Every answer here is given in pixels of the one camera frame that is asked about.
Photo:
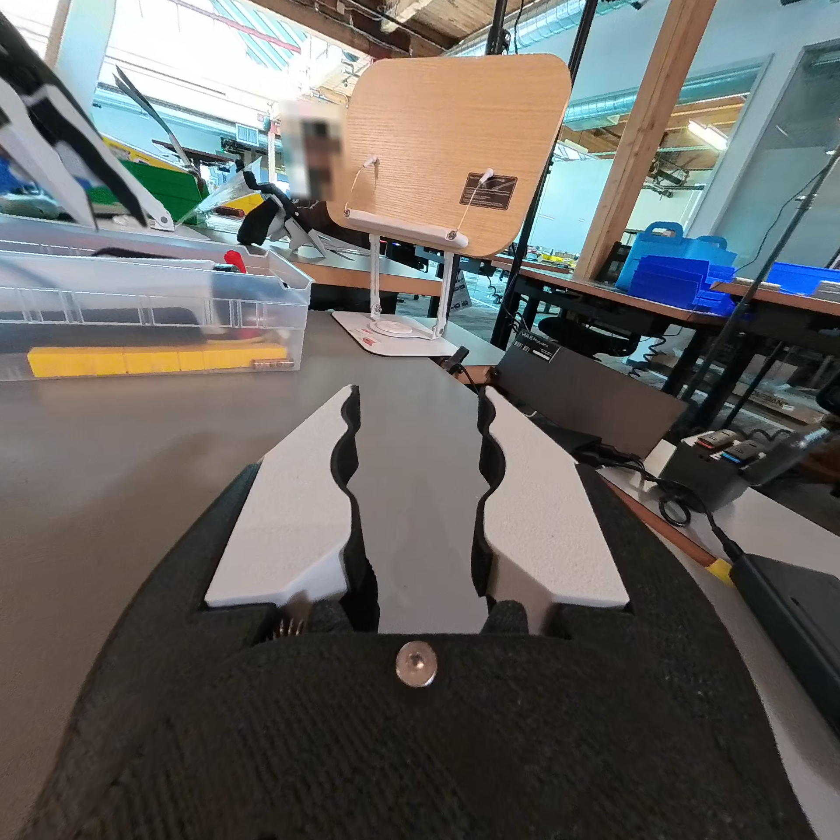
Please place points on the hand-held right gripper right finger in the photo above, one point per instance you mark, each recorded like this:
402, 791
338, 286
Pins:
551, 512

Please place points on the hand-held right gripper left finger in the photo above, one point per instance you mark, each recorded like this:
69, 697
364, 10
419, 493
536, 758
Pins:
282, 512

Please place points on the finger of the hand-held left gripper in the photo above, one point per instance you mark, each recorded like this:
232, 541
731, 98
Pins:
141, 205
39, 164

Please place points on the clear plastic bin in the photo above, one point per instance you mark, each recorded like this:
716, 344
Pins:
275, 315

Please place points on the black and white gripper device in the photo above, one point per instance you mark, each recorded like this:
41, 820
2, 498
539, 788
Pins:
259, 223

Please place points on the green and yellow box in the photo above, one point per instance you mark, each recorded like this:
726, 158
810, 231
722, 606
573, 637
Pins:
164, 187

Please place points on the black usb hub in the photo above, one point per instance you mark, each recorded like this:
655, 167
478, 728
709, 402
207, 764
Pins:
695, 479

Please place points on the row of yellow blocks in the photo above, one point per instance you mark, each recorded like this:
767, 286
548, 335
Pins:
131, 361

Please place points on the yellow tape strip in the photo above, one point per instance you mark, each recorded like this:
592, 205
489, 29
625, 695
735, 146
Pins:
722, 569

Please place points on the black tripod stand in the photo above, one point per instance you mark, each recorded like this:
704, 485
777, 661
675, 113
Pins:
743, 313
518, 302

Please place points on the wooden table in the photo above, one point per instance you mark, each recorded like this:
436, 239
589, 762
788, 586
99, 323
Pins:
590, 289

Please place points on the stack of blue bins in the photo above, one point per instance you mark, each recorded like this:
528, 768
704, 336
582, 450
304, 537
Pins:
676, 282

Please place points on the dark grey power bank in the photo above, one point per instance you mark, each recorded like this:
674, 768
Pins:
794, 623

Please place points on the light blue tote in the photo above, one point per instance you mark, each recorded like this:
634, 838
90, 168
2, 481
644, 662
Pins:
676, 246

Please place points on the wooden book stand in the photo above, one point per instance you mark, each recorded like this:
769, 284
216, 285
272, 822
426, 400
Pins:
446, 144

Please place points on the plain wooden post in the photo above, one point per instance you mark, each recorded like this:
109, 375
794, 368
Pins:
643, 131

